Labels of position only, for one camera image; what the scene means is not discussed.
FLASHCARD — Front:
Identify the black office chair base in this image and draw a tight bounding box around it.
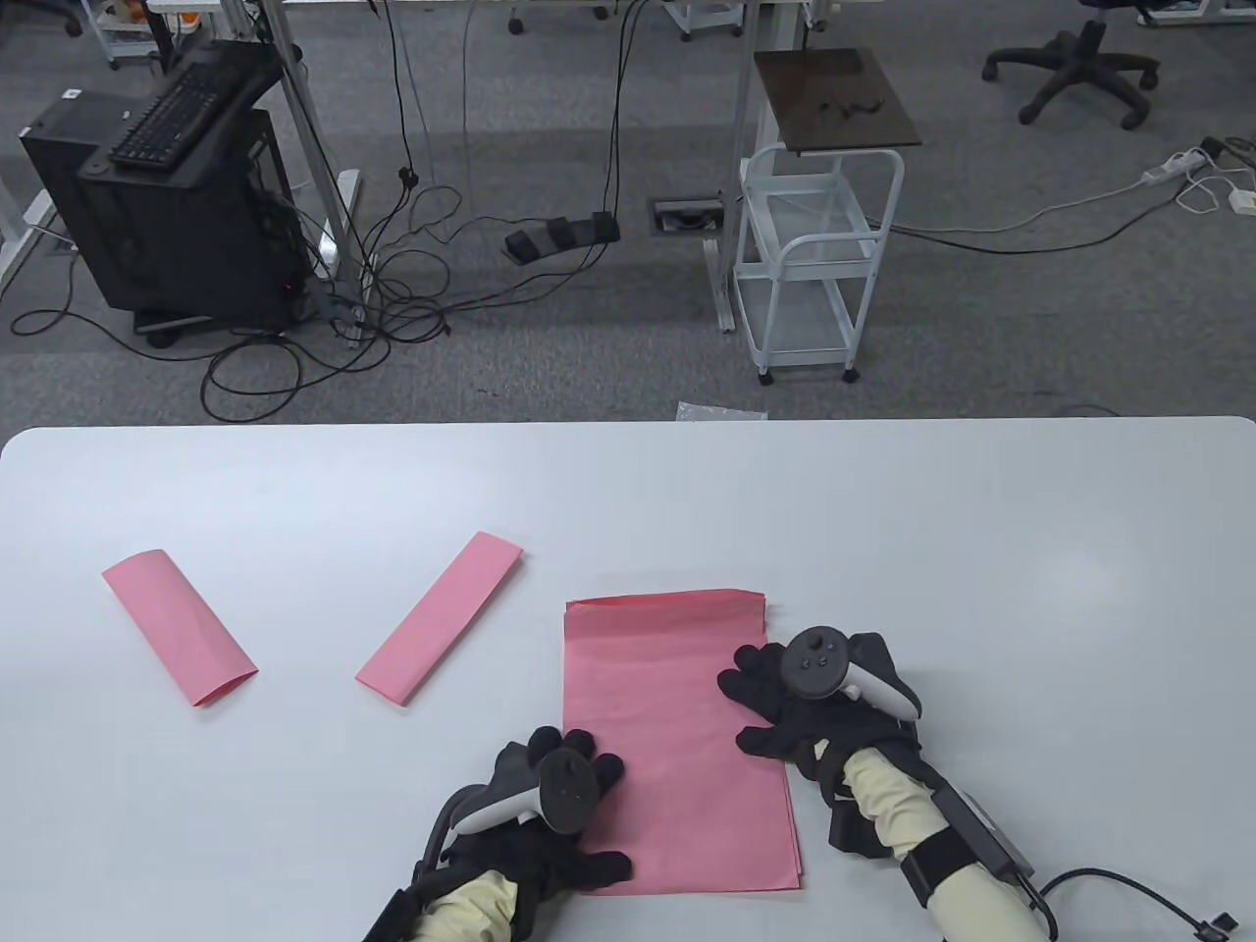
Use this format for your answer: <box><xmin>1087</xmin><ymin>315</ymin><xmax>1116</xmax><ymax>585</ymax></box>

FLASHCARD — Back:
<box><xmin>507</xmin><ymin>0</ymin><xmax>611</xmax><ymax>35</ymax></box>
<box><xmin>983</xmin><ymin>0</ymin><xmax>1161</xmax><ymax>131</ymax></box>

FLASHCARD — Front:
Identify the tangle of black cables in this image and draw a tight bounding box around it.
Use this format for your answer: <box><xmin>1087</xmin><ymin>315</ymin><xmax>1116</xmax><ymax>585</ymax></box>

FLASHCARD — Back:
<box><xmin>10</xmin><ymin>167</ymin><xmax>462</xmax><ymax>423</ymax></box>

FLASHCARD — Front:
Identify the person's left hand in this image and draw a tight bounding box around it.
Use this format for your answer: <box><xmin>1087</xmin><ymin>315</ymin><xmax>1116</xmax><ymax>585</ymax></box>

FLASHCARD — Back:
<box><xmin>440</xmin><ymin>726</ymin><xmax>635</xmax><ymax>896</ymax></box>

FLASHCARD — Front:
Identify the white desk leg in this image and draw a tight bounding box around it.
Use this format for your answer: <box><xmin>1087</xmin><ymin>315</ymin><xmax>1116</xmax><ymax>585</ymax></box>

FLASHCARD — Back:
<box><xmin>221</xmin><ymin>0</ymin><xmax>362</xmax><ymax>344</ymax></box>

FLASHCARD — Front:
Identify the white power strip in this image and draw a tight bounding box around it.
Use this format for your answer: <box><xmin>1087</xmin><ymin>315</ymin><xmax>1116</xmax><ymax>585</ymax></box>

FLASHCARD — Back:
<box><xmin>1141</xmin><ymin>147</ymin><xmax>1210</xmax><ymax>187</ymax></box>

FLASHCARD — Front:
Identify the black right arm strap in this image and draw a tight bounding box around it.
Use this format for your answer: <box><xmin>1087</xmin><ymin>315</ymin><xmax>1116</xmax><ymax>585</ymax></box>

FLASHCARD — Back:
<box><xmin>900</xmin><ymin>834</ymin><xmax>984</xmax><ymax>911</ymax></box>

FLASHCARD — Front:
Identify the white desk foot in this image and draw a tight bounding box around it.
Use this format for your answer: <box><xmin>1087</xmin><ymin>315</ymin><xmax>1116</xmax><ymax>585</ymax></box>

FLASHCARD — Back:
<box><xmin>0</xmin><ymin>157</ymin><xmax>60</xmax><ymax>286</ymax></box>

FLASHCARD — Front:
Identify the black computer tower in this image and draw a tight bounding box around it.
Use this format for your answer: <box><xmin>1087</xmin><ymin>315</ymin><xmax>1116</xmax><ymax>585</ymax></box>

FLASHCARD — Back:
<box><xmin>20</xmin><ymin>93</ymin><xmax>307</xmax><ymax>335</ymax></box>

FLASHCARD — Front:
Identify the black wheeled dolly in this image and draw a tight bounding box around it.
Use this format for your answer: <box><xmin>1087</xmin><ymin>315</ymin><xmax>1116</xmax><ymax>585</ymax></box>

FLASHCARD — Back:
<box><xmin>132</xmin><ymin>309</ymin><xmax>217</xmax><ymax>347</ymax></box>

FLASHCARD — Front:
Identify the grey desk leg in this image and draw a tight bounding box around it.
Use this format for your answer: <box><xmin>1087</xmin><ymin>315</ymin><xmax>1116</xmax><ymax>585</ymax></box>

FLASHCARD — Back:
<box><xmin>702</xmin><ymin>0</ymin><xmax>776</xmax><ymax>333</ymax></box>

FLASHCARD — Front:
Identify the person's right hand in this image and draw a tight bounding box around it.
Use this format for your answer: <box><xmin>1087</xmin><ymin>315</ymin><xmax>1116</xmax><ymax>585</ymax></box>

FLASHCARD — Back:
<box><xmin>718</xmin><ymin>633</ymin><xmax>925</xmax><ymax>783</ymax></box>

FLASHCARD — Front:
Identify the white rolling cart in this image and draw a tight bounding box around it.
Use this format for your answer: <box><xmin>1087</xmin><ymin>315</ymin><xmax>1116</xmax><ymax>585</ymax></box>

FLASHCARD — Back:
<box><xmin>734</xmin><ymin>142</ymin><xmax>906</xmax><ymax>386</ymax></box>

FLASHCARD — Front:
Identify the person's left forearm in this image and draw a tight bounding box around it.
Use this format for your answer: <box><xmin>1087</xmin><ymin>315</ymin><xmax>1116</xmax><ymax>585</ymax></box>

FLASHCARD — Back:
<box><xmin>412</xmin><ymin>871</ymin><xmax>519</xmax><ymax>942</ymax></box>

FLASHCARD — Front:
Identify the pink paper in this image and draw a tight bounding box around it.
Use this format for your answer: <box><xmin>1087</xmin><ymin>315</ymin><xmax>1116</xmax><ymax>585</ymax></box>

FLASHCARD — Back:
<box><xmin>102</xmin><ymin>549</ymin><xmax>259</xmax><ymax>708</ymax></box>
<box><xmin>563</xmin><ymin>589</ymin><xmax>804</xmax><ymax>897</ymax></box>
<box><xmin>355</xmin><ymin>532</ymin><xmax>524</xmax><ymax>707</ymax></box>

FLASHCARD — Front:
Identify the white cable loop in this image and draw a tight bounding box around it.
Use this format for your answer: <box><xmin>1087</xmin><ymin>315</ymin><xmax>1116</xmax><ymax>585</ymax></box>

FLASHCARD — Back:
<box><xmin>1177</xmin><ymin>162</ymin><xmax>1256</xmax><ymax>212</ymax></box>

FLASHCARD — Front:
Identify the hanging black cable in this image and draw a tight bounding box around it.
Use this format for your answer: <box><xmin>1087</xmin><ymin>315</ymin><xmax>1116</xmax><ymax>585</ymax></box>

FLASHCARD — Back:
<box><xmin>589</xmin><ymin>0</ymin><xmax>654</xmax><ymax>222</ymax></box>
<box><xmin>378</xmin><ymin>0</ymin><xmax>423</xmax><ymax>187</ymax></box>

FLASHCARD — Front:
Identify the black white controller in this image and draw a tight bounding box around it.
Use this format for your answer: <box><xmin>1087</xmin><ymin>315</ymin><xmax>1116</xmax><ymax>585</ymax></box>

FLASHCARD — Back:
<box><xmin>456</xmin><ymin>748</ymin><xmax>600</xmax><ymax>837</ymax></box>
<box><xmin>782</xmin><ymin>626</ymin><xmax>923</xmax><ymax>724</ymax></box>

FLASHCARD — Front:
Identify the dark brown board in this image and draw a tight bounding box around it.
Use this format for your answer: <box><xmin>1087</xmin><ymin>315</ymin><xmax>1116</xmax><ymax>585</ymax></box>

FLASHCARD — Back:
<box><xmin>753</xmin><ymin>47</ymin><xmax>923</xmax><ymax>158</ymax></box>

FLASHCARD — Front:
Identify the long black floor cable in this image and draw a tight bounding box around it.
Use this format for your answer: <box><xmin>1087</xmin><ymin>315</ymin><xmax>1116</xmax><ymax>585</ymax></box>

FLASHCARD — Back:
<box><xmin>888</xmin><ymin>177</ymin><xmax>1193</xmax><ymax>258</ymax></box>

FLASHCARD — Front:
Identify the white storage cart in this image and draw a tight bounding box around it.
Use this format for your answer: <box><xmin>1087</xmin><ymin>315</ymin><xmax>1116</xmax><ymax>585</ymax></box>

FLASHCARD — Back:
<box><xmin>80</xmin><ymin>0</ymin><xmax>173</xmax><ymax>70</ymax></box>
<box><xmin>662</xmin><ymin>0</ymin><xmax>747</xmax><ymax>42</ymax></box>

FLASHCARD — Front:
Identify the person's right forearm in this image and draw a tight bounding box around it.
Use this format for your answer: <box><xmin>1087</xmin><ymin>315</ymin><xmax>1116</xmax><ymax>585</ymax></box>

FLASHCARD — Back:
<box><xmin>842</xmin><ymin>746</ymin><xmax>1051</xmax><ymax>942</ymax></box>

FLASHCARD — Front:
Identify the black keyboard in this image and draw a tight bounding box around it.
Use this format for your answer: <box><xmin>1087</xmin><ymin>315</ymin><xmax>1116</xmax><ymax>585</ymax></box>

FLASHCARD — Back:
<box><xmin>106</xmin><ymin>61</ymin><xmax>254</xmax><ymax>173</ymax></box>

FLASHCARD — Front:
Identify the metal floor socket box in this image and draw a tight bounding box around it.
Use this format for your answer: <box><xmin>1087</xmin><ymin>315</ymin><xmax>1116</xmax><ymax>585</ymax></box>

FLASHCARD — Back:
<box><xmin>650</xmin><ymin>196</ymin><xmax>727</xmax><ymax>235</ymax></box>

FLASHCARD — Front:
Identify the black cable with connector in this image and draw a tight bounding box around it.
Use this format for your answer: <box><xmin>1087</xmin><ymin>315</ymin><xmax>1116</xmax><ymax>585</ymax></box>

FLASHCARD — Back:
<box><xmin>1035</xmin><ymin>867</ymin><xmax>1240</xmax><ymax>942</ymax></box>

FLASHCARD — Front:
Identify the black foot pedal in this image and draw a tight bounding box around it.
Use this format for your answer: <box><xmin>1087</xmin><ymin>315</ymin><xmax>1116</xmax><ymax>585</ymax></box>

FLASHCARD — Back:
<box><xmin>503</xmin><ymin>211</ymin><xmax>622</xmax><ymax>264</ymax></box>

